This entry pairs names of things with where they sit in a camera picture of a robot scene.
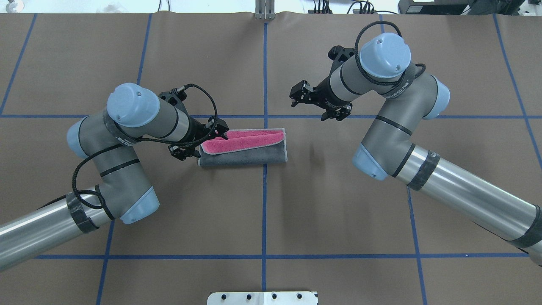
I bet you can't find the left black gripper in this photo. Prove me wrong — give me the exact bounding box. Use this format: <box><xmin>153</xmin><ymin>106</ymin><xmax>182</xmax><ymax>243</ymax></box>
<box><xmin>169</xmin><ymin>116</ymin><xmax>229</xmax><ymax>161</ymax></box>

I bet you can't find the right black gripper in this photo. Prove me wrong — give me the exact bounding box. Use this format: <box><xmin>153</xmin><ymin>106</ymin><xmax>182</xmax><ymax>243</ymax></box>
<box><xmin>290</xmin><ymin>78</ymin><xmax>352</xmax><ymax>122</ymax></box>

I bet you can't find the pink and grey towel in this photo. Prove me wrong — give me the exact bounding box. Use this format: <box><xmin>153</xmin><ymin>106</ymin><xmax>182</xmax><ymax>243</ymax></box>
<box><xmin>198</xmin><ymin>129</ymin><xmax>288</xmax><ymax>167</ymax></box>

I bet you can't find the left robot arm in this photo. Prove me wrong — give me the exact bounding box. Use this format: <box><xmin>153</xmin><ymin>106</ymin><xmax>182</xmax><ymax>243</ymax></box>
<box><xmin>1</xmin><ymin>83</ymin><xmax>229</xmax><ymax>271</ymax></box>

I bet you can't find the black power adapter box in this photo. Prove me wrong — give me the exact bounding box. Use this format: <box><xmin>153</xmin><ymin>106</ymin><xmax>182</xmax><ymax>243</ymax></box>
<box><xmin>398</xmin><ymin>0</ymin><xmax>469</xmax><ymax>15</ymax></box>

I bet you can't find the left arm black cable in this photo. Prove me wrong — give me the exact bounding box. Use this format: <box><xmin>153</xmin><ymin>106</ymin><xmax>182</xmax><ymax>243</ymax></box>
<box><xmin>71</xmin><ymin>83</ymin><xmax>218</xmax><ymax>210</ymax></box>

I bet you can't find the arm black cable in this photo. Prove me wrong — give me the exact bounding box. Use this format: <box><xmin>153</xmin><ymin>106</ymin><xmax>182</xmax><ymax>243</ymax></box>
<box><xmin>71</xmin><ymin>83</ymin><xmax>218</xmax><ymax>210</ymax></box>
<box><xmin>354</xmin><ymin>20</ymin><xmax>426</xmax><ymax>100</ymax></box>

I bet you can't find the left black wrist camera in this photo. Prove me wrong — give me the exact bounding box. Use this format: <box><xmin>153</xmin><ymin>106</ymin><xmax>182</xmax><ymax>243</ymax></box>
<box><xmin>158</xmin><ymin>87</ymin><xmax>188</xmax><ymax>114</ymax></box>

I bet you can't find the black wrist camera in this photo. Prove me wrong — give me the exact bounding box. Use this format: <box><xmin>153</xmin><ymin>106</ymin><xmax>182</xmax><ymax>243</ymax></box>
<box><xmin>327</xmin><ymin>45</ymin><xmax>356</xmax><ymax>64</ymax></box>
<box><xmin>158</xmin><ymin>87</ymin><xmax>188</xmax><ymax>114</ymax></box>

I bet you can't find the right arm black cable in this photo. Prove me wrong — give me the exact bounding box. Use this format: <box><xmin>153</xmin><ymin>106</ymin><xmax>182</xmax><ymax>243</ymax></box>
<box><xmin>354</xmin><ymin>20</ymin><xmax>426</xmax><ymax>100</ymax></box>

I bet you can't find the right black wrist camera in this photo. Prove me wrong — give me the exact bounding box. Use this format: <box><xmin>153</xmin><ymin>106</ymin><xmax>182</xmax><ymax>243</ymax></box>
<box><xmin>327</xmin><ymin>45</ymin><xmax>356</xmax><ymax>64</ymax></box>

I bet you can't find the aluminium frame post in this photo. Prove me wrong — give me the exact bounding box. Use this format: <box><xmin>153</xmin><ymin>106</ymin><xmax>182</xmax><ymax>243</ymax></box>
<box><xmin>255</xmin><ymin>0</ymin><xmax>276</xmax><ymax>20</ymax></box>

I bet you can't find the white central pedestal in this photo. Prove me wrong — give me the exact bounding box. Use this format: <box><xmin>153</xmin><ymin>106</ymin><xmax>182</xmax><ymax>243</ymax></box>
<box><xmin>207</xmin><ymin>291</ymin><xmax>319</xmax><ymax>305</ymax></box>

